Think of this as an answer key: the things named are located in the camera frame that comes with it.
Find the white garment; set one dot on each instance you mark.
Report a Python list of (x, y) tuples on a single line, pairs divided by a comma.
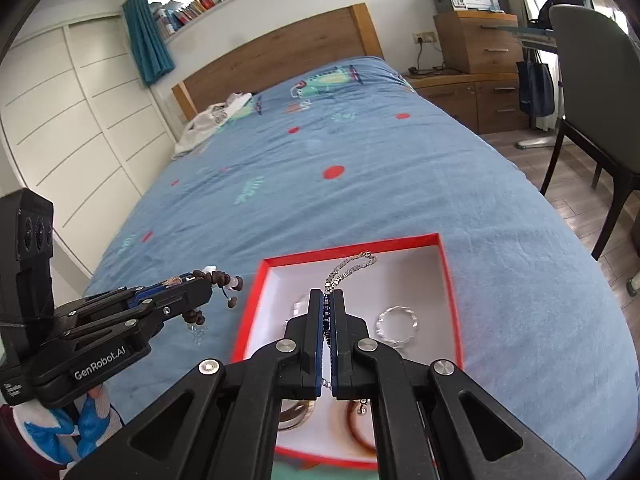
[(200, 125)]

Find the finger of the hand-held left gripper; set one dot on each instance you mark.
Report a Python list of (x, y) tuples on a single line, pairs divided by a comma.
[(175, 302), (145, 294)]

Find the silver wristwatch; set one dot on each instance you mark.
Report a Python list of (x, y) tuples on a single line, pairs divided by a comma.
[(295, 417)]

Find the blue tote bag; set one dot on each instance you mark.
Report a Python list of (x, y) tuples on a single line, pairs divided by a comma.
[(535, 87)]

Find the wooden drawer chest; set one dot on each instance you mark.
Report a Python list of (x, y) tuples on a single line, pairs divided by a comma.
[(475, 42)]

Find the large twisted silver bangle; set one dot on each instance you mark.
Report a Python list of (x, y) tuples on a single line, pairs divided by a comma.
[(382, 332)]

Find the teal curtain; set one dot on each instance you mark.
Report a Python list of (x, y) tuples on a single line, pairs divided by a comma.
[(147, 35)]

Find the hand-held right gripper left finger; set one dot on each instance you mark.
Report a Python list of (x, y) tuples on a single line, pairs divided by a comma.
[(316, 350)]

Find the wall socket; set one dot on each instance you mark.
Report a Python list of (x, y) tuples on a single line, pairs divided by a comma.
[(425, 37)]

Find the red jewelry box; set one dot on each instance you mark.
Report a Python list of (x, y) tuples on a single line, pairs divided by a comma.
[(425, 270)]

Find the grey chair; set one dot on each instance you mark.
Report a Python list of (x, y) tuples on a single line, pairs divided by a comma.
[(590, 85)]

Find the blue white glove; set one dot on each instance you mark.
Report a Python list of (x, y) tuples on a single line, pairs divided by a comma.
[(55, 430)]

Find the brown bangle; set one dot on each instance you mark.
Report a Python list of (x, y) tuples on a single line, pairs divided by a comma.
[(341, 425)]

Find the wooden headboard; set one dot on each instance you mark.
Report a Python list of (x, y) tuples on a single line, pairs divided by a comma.
[(280, 55)]

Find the white wardrobe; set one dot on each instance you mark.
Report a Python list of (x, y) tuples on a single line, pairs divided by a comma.
[(75, 125)]

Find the dark backpack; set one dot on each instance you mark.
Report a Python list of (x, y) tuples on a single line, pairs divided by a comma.
[(565, 0)]

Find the low wooden cabinet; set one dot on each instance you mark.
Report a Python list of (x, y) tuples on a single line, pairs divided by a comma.
[(490, 102)]

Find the printed blue blanket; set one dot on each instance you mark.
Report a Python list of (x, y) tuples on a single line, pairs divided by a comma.
[(350, 185)]

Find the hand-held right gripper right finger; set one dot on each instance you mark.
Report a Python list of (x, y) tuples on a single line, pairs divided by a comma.
[(336, 355)]

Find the grey desk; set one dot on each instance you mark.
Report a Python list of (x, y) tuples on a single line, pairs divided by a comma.
[(535, 35)]

